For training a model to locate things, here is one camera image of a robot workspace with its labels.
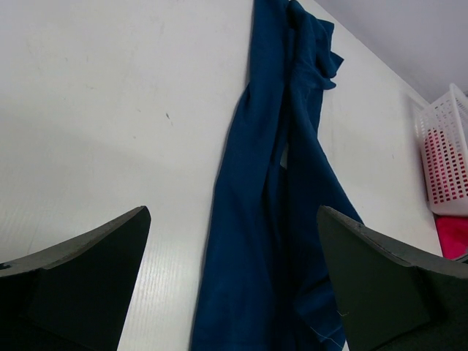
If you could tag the white plastic basket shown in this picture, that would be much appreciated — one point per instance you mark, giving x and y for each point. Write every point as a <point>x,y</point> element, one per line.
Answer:
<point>441,134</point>

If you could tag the pink t shirt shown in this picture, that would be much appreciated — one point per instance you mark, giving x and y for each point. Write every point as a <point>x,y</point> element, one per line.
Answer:
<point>452,233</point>

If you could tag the blue printed t shirt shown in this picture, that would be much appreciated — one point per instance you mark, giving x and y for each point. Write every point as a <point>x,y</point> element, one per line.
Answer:
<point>265,284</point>

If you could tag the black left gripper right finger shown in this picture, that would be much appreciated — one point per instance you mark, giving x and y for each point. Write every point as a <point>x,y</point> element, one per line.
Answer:
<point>390,295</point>

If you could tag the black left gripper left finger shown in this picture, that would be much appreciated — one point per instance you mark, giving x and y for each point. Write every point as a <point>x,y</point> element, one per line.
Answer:
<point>74,295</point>

